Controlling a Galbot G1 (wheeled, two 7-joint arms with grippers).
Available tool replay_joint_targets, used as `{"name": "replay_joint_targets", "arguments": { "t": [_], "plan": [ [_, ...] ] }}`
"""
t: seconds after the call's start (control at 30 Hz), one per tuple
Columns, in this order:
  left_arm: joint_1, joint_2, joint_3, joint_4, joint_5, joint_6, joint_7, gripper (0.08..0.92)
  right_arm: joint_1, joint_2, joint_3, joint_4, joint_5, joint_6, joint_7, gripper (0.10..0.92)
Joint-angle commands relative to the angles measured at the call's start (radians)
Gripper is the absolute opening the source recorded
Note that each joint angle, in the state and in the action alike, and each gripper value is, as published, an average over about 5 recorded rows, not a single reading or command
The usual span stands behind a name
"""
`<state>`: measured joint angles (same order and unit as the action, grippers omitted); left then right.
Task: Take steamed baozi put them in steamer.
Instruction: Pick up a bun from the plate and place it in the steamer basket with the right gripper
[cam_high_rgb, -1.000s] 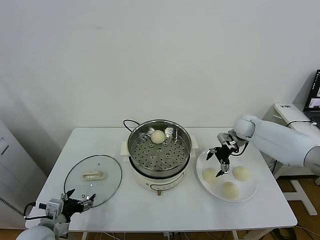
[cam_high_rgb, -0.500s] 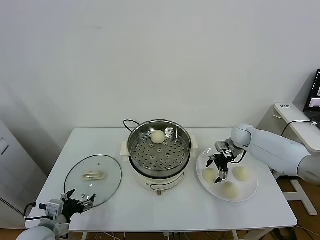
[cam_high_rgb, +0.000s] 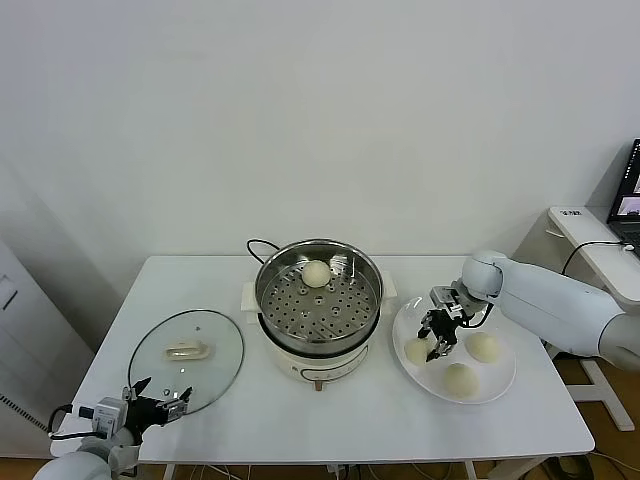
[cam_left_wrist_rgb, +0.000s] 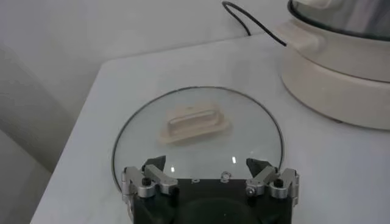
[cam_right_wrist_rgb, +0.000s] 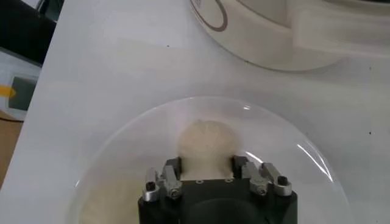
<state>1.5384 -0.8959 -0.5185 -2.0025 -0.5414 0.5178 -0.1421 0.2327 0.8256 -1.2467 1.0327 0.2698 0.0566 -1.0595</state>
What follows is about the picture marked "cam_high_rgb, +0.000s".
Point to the stainless steel steamer basket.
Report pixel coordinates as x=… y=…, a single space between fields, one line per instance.
x=280 y=300

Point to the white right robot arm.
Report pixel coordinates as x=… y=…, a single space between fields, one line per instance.
x=550 y=300

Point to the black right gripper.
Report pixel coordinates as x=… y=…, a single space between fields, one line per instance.
x=444 y=325

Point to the white steamed baozi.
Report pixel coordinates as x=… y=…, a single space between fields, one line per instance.
x=316 y=274
x=482 y=347
x=461 y=381
x=414 y=352

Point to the white round plate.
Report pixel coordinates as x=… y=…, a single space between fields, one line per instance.
x=492 y=380

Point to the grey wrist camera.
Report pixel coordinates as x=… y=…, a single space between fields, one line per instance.
x=446 y=297
x=107 y=415

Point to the black laptop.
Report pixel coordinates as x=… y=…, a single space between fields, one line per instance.
x=631 y=175

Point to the glass pot lid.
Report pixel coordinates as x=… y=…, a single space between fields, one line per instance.
x=210 y=350

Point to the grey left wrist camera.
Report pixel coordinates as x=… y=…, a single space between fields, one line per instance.
x=107 y=415

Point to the white side desk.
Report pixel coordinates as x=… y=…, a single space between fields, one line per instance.
x=575 y=227

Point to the white electric cooking pot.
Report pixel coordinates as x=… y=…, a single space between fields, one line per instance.
x=320 y=367

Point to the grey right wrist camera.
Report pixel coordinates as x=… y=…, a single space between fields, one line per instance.
x=446 y=297

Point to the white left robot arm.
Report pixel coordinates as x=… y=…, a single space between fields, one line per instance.
x=70 y=465

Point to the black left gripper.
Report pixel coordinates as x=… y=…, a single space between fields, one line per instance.
x=145 y=412

